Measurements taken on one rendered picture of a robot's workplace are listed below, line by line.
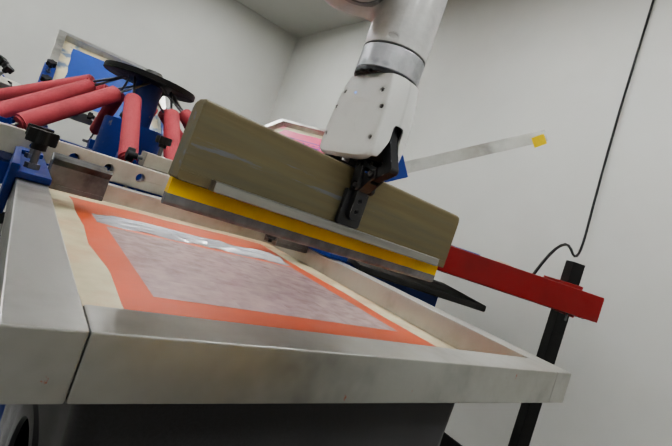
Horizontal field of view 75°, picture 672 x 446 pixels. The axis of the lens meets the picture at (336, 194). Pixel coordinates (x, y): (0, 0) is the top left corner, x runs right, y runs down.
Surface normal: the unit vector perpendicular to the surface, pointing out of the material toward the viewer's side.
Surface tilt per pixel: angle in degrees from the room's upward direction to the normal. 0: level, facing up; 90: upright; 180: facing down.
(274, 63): 90
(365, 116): 89
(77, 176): 90
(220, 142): 90
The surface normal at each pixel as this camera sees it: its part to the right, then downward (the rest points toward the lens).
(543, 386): 0.58, 0.16
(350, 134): -0.74, -0.32
